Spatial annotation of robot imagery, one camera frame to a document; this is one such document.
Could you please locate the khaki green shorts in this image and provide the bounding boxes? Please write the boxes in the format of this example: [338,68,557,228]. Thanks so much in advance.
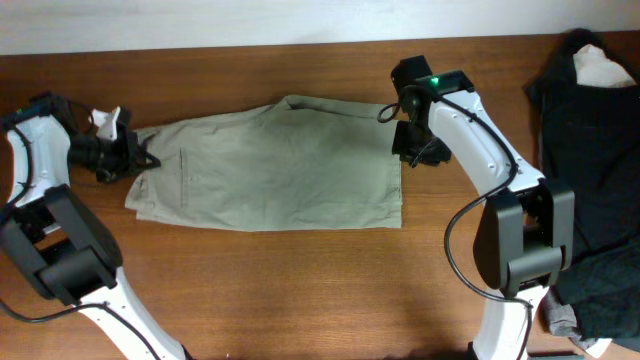
[125,95,403,232]

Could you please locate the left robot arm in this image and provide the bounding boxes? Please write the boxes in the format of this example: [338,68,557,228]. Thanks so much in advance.
[1,93,192,360]

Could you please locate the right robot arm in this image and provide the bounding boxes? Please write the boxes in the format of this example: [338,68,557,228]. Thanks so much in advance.
[390,56,575,359]

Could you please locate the black garment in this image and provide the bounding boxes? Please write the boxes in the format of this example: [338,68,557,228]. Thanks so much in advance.
[525,29,639,260]

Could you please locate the white cloth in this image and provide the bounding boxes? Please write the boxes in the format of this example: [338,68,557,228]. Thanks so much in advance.
[573,44,637,88]

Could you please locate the grey cloth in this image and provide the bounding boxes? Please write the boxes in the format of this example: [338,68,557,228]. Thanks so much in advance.
[541,290,597,350]

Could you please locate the dark teal garment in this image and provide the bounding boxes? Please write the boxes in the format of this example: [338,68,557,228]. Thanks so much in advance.
[551,238,639,340]

